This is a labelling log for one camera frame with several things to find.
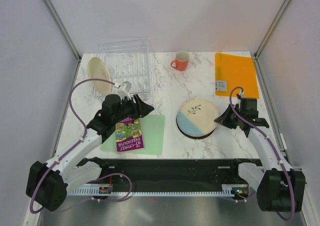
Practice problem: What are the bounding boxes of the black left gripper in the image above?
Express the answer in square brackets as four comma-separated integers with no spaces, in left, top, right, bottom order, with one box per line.
[112,94,154,124]

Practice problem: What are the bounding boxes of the blue white floral plate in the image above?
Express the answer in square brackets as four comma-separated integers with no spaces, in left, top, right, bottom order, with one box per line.
[176,99,219,136]

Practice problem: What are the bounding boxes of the dark red rimmed plate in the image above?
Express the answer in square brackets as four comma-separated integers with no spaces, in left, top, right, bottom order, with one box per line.
[175,119,215,140]

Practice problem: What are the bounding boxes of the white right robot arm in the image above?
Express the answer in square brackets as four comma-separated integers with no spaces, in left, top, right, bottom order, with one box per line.
[215,96,306,213]

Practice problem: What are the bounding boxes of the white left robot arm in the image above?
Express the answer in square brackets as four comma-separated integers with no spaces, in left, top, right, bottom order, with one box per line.
[26,94,154,214]

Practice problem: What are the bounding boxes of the green clipboard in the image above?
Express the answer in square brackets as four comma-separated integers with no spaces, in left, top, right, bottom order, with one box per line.
[100,115,165,155]

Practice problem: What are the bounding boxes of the purple treehouse book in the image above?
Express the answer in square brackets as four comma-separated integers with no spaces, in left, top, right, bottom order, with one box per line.
[115,118,145,153]

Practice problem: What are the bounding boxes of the orange plastic folder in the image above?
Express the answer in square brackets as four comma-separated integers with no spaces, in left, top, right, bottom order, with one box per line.
[215,53,260,99]

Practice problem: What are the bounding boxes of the cream green plate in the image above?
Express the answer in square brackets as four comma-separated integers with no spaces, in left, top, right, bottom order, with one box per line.
[87,57,113,95]

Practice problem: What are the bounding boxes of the orange ceramic mug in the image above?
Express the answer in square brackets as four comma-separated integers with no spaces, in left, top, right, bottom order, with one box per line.
[170,51,190,71]

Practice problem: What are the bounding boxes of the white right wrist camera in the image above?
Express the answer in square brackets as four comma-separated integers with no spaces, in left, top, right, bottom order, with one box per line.
[237,91,245,99]

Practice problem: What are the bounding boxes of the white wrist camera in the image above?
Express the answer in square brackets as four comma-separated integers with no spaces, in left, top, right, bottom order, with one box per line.
[113,81,132,99]
[237,91,245,99]

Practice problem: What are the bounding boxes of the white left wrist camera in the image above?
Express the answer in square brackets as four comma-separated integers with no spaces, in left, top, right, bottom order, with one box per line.
[113,81,132,99]

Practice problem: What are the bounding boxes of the right aluminium frame post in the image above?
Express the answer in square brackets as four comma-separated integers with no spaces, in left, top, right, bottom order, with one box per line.
[252,0,301,59]

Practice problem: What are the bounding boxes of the aluminium frame post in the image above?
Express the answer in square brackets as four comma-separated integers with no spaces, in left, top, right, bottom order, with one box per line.
[34,0,83,62]
[252,0,301,59]

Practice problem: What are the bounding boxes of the clear wire dish rack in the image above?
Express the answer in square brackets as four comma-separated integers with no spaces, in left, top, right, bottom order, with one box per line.
[96,37,152,100]

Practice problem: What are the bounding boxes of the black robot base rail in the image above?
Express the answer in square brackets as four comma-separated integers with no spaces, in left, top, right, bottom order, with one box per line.
[78,157,262,192]

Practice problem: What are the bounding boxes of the white slotted cable duct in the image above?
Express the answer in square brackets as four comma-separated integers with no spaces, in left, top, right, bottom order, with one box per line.
[68,184,247,197]

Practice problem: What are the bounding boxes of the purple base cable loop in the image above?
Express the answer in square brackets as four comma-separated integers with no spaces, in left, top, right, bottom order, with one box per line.
[91,172,134,202]

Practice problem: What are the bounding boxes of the left aluminium frame post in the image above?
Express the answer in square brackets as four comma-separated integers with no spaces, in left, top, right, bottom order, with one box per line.
[34,0,83,62]

